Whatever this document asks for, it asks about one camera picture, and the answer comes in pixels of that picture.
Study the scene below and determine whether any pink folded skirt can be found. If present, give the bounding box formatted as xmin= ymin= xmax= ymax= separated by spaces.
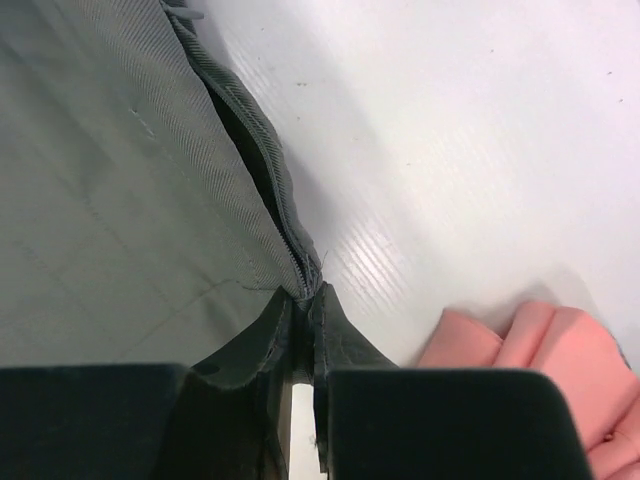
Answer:
xmin=418 ymin=301 xmax=639 ymax=479

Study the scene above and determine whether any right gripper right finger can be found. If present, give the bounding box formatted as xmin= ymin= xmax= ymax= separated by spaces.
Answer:
xmin=307 ymin=282 xmax=596 ymax=480

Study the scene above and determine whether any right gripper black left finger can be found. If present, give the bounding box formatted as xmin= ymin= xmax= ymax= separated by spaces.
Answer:
xmin=0 ymin=285 xmax=294 ymax=480

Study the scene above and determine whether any grey skirt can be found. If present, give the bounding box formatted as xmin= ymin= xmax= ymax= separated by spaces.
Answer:
xmin=0 ymin=0 xmax=324 ymax=369

